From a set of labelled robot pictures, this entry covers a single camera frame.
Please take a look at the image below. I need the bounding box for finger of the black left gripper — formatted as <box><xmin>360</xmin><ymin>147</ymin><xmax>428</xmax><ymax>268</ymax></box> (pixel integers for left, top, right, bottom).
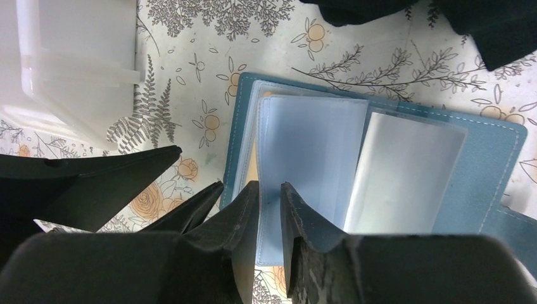
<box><xmin>140</xmin><ymin>181</ymin><xmax>224</xmax><ymax>234</ymax></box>
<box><xmin>1</xmin><ymin>145</ymin><xmax>182</xmax><ymax>265</ymax></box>

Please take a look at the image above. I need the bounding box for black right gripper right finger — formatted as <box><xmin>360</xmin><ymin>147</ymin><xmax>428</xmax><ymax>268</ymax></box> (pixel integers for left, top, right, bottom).
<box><xmin>281</xmin><ymin>182</ymin><xmax>536</xmax><ymax>303</ymax></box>

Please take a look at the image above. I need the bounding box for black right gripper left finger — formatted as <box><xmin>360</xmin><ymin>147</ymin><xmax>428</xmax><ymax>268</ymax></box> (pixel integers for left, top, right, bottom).
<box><xmin>1</xmin><ymin>181</ymin><xmax>259</xmax><ymax>303</ymax></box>

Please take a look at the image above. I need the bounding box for blue leather card holder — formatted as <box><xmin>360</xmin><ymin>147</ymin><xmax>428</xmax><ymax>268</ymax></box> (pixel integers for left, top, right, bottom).
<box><xmin>222</xmin><ymin>73</ymin><xmax>536</xmax><ymax>275</ymax></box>

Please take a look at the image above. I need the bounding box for white plastic card box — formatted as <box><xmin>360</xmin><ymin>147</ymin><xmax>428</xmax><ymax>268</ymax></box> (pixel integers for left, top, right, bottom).
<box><xmin>1</xmin><ymin>1</ymin><xmax>142</xmax><ymax>150</ymax></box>

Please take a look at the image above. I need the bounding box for floral patterned table mat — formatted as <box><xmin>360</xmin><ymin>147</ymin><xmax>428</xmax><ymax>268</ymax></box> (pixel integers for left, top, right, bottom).
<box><xmin>0</xmin><ymin>0</ymin><xmax>537</xmax><ymax>304</ymax></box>

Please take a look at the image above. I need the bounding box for black crumpled cloth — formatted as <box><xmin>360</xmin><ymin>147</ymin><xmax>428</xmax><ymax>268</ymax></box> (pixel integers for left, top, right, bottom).
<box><xmin>314</xmin><ymin>0</ymin><xmax>536</xmax><ymax>71</ymax></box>

